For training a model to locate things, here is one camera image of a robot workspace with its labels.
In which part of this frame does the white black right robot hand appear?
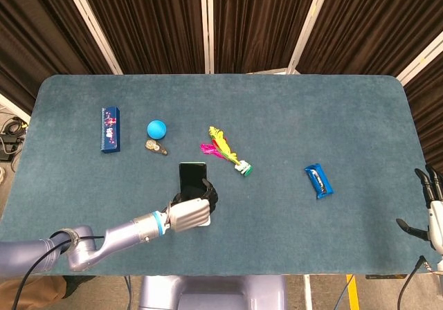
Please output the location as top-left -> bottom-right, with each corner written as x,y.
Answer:
396,164 -> 443,256

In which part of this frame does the blue cookie packet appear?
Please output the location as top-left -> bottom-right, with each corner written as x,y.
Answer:
303,163 -> 335,201

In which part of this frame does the dark blue printed box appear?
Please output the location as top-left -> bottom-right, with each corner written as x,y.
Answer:
100,106 -> 123,153

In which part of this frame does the blue rubber ball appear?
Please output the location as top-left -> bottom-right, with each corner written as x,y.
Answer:
146,119 -> 168,140

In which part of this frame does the white table leg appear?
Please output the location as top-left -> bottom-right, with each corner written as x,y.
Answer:
302,274 -> 314,310

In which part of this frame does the colourful feather shuttlecock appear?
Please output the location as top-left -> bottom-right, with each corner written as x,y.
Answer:
199,125 -> 254,179

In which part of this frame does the blue carpet table cloth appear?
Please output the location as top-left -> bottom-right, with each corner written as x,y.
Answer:
0,73 -> 430,277

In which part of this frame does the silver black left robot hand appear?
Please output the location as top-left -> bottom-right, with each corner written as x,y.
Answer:
165,178 -> 219,233

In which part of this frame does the black smartphone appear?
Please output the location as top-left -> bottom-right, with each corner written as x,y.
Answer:
178,161 -> 209,201

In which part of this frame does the lavender robot torso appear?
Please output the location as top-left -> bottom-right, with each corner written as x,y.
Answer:
138,274 -> 289,310

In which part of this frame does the dark brown curtain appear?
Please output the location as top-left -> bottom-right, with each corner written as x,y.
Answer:
0,0 -> 443,172

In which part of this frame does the blue cable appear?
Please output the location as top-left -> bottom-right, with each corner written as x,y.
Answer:
335,275 -> 356,310
123,275 -> 134,310

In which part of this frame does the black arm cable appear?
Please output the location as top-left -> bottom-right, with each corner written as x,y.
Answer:
11,232 -> 105,310
397,254 -> 429,310

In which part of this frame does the brown cardboard box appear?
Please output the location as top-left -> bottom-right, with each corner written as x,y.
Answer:
0,276 -> 67,310

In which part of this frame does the white partition frame post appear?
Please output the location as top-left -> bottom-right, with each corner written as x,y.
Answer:
199,0 -> 216,75
395,29 -> 443,86
61,0 -> 124,75
287,0 -> 335,75

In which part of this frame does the black power adapter with cables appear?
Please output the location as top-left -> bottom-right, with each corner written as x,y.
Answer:
0,114 -> 29,163

